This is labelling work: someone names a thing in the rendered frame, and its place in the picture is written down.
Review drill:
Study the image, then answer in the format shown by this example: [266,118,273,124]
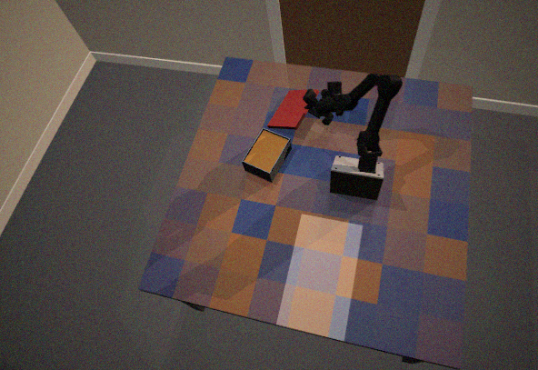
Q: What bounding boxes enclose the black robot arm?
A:
[321,74,403,174]

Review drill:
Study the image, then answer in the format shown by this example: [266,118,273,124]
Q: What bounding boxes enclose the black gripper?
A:
[303,89,334,125]

